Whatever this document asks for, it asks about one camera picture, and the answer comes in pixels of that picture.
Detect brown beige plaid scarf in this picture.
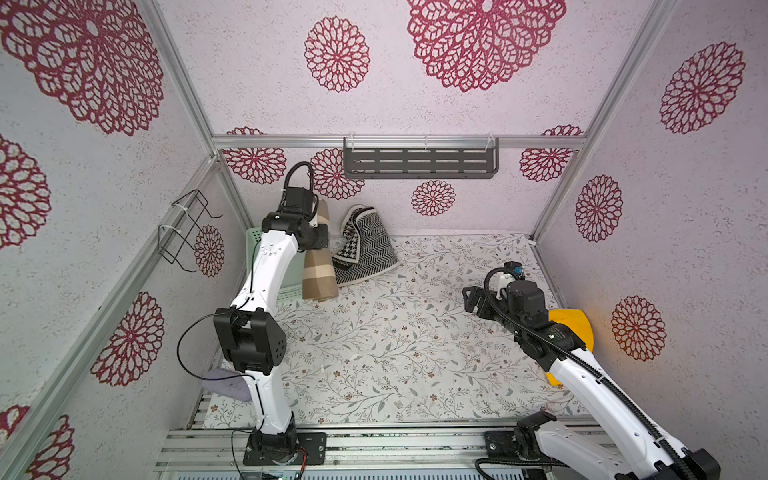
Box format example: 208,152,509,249
301,197,340,302

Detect black white zigzag scarf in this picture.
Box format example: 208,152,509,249
331,205,399,287

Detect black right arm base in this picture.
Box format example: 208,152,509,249
483,411,565,468

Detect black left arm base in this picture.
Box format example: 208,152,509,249
243,423,328,467

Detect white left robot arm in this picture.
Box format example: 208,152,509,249
213,187,328,436

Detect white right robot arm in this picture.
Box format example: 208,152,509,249
462,261,722,479

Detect mint green plastic basket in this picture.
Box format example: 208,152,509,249
240,228,304,301

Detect yellow fabric hat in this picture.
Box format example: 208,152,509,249
548,309,595,352

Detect grey purple rolled cloth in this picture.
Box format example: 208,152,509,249
202,368,252,402

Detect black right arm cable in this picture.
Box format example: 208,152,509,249
473,266,700,480

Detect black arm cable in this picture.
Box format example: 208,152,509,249
473,266,700,480
175,160,319,480

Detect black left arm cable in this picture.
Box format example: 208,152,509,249
175,160,319,480

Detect dark grey wall shelf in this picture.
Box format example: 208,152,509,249
342,138,500,180

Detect black wire wall rack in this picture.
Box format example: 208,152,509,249
156,189,221,273

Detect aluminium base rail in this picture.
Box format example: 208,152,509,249
152,419,658,480

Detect aluminium corner frame post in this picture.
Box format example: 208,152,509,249
530,0,679,247

